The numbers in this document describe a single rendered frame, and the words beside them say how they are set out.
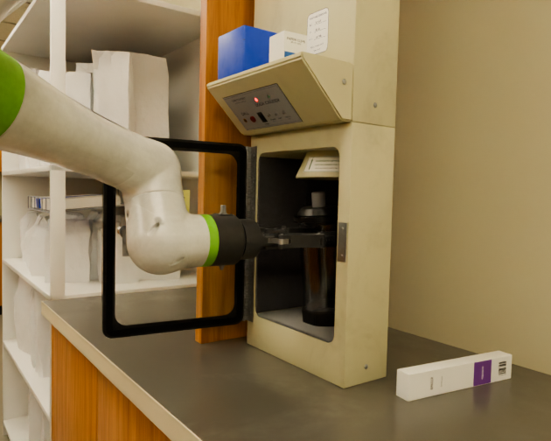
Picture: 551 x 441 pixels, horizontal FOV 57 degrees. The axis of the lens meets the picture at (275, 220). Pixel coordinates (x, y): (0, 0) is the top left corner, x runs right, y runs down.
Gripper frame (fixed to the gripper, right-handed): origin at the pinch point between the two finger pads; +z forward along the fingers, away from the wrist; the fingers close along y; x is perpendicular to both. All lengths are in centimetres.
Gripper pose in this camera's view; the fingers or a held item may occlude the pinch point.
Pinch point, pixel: (318, 236)
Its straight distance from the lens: 105.2
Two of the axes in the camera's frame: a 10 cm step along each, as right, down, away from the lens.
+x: -0.3, 10.0, 0.5
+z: 8.1, -0.1, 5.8
